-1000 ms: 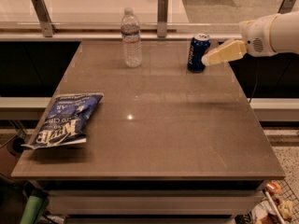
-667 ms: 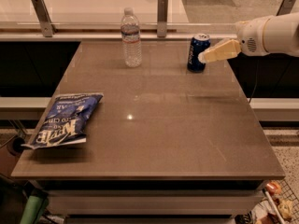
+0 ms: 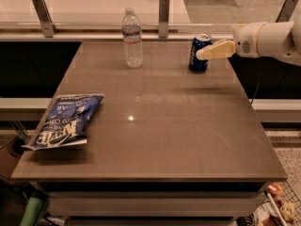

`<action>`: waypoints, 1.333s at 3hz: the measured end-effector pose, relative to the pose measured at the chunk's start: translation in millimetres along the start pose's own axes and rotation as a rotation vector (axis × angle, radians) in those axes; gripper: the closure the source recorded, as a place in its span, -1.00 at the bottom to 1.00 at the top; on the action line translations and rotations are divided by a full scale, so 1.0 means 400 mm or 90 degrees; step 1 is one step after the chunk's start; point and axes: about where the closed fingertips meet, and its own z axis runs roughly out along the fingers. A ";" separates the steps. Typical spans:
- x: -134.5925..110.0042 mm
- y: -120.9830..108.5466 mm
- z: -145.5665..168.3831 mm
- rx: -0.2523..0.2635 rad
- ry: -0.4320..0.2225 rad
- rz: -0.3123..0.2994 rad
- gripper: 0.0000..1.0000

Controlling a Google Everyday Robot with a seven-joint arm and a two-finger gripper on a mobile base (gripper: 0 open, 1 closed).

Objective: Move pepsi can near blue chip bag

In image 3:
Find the clear plastic water bottle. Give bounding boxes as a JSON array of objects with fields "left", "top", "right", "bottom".
[{"left": 121, "top": 8, "right": 143, "bottom": 68}]

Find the wire basket with snacks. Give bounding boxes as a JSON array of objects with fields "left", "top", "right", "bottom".
[{"left": 251, "top": 182, "right": 301, "bottom": 226}]

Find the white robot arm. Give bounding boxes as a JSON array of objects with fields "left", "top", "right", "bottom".
[{"left": 196, "top": 19, "right": 301, "bottom": 66}]

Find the right metal railing bracket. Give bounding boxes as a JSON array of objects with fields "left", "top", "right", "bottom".
[{"left": 276, "top": 0, "right": 299, "bottom": 23}]

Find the blue chip bag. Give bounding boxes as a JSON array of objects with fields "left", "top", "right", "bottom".
[{"left": 24, "top": 93, "right": 104, "bottom": 151}]

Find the middle metal railing bracket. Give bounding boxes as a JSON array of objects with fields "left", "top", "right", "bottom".
[{"left": 158, "top": 0, "right": 170, "bottom": 38}]

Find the green cylinder under table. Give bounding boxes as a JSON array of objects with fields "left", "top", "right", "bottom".
[{"left": 20, "top": 191, "right": 49, "bottom": 226}]

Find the left metal railing bracket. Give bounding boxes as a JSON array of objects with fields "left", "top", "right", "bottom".
[{"left": 31, "top": 0, "right": 55, "bottom": 38}]

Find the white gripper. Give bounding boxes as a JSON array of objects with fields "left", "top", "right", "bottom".
[{"left": 196, "top": 22, "right": 266, "bottom": 60}]

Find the grey table drawer unit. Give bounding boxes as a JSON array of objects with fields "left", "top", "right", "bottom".
[{"left": 45, "top": 182, "right": 265, "bottom": 220}]

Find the blue pepsi can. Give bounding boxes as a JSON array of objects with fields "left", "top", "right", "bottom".
[{"left": 188, "top": 33, "right": 214, "bottom": 74}]

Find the metal railing bracket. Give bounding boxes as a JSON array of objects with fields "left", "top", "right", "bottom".
[
  {"left": 276, "top": 0, "right": 299, "bottom": 23},
  {"left": 31, "top": 0, "right": 55, "bottom": 38},
  {"left": 158, "top": 0, "right": 170, "bottom": 38}
]

